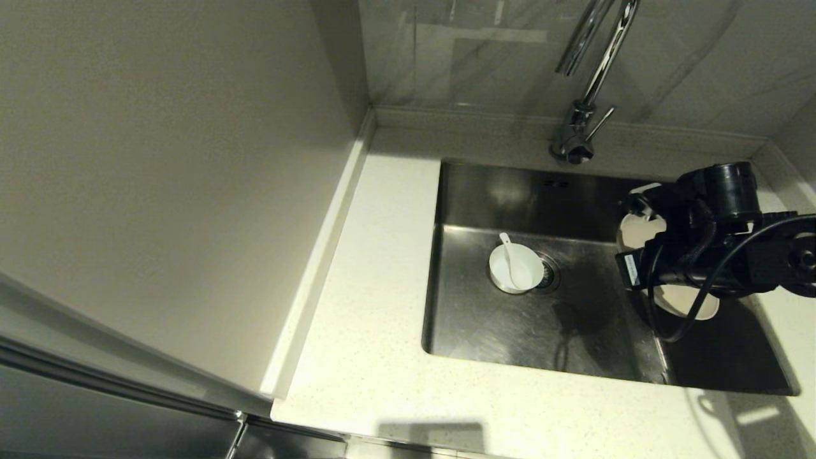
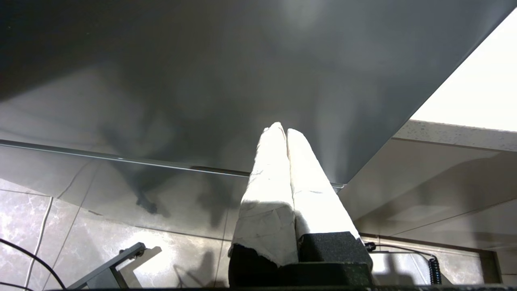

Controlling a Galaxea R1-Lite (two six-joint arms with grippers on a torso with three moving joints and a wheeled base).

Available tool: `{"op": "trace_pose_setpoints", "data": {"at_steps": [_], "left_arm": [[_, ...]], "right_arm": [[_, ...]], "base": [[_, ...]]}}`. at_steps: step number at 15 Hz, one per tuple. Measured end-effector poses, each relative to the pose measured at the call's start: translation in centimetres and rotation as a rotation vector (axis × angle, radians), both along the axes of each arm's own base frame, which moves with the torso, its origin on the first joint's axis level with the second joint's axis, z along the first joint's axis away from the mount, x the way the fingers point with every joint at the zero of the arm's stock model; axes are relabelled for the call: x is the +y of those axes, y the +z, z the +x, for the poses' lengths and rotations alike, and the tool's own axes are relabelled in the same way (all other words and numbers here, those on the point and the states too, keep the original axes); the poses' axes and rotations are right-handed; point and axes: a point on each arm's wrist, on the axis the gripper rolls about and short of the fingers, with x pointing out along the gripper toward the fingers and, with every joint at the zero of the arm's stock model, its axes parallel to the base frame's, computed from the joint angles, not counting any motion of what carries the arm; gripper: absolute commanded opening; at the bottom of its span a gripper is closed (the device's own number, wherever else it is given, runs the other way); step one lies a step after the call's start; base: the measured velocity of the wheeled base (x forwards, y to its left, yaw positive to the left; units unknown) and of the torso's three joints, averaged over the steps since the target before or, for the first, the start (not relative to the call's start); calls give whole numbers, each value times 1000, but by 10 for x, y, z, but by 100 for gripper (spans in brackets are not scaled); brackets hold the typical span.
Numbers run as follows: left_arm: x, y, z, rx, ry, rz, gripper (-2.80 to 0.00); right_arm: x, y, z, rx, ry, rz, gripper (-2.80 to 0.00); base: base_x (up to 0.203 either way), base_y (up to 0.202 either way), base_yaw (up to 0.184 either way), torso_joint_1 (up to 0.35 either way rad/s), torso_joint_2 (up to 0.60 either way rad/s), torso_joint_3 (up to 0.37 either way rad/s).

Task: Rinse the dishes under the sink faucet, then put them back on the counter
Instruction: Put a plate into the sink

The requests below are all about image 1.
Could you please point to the stainless steel sink basin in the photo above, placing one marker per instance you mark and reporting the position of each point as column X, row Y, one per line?
column 497, row 331

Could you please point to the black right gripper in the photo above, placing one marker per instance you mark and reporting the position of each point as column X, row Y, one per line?
column 727, row 188

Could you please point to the round metal drain strainer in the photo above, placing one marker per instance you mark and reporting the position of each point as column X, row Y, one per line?
column 552, row 274

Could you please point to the white round plate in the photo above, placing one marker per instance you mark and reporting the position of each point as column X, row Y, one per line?
column 692, row 305

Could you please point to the white ceramic spoon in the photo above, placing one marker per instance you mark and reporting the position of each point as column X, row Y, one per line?
column 510, row 264

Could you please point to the small white bowl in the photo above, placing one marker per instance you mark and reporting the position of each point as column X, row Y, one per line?
column 530, row 268

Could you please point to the grey base cabinet front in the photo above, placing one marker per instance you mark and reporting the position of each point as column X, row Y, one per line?
column 287, row 446

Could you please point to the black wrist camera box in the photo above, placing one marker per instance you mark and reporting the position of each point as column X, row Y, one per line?
column 630, row 269

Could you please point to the tall grey metal appliance front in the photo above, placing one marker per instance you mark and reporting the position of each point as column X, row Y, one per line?
column 95, row 408

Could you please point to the chrome gooseneck faucet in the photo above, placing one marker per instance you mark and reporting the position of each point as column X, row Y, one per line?
column 579, row 131

